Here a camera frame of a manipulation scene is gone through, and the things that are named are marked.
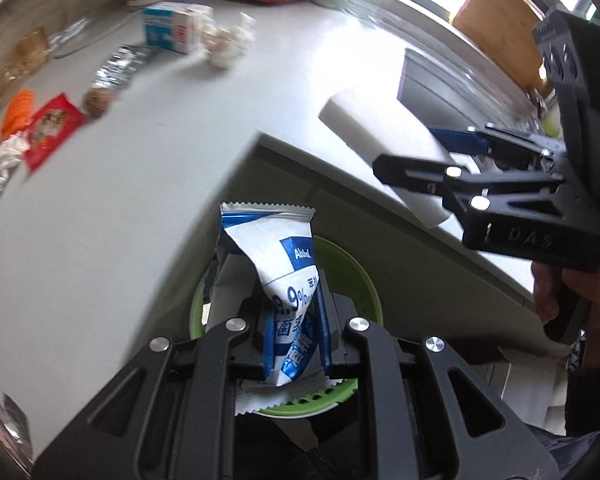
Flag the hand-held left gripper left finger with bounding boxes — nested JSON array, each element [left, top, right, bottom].
[[32, 297, 281, 480]]

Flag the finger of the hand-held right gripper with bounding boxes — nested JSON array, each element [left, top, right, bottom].
[[372, 154, 600, 267], [426, 122, 568, 176]]

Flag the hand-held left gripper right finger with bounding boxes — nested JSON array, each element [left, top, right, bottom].
[[316, 280, 563, 480]]

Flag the white foam block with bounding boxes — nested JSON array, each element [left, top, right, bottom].
[[317, 87, 473, 228]]

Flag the green round waste bin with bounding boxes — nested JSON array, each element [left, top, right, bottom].
[[189, 235, 383, 418]]

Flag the blue white wet wipe packet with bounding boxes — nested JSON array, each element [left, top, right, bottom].
[[219, 201, 341, 391]]

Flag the blue white milk carton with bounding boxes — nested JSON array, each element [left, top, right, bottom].
[[141, 2, 213, 55]]

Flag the red snack packet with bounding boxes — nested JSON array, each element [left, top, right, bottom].
[[24, 92, 87, 170]]

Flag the person's right forearm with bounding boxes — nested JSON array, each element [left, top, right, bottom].
[[565, 330, 600, 441]]

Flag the steel kitchen sink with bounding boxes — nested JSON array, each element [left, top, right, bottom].
[[397, 47, 546, 141]]

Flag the white torn wrapper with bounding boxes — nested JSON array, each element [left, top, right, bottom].
[[202, 252, 346, 417]]

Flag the wooden cutting board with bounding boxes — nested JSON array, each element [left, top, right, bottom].
[[452, 0, 548, 88]]

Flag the crumpled white plastic bag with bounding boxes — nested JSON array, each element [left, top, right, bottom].
[[201, 12, 257, 68]]

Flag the brown round nut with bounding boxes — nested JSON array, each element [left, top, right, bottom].
[[83, 87, 113, 120]]

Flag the silver foil wrapper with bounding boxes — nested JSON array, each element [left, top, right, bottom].
[[92, 44, 153, 93]]

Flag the crumpled white tissue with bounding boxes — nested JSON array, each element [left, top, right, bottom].
[[0, 131, 31, 195]]

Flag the orange crumpled wrapper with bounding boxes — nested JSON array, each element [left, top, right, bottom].
[[1, 89, 35, 141]]

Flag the clear glass teapot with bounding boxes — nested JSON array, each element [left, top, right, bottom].
[[0, 66, 20, 107]]

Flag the amber glass mug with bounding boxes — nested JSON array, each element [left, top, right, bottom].
[[15, 29, 49, 69]]

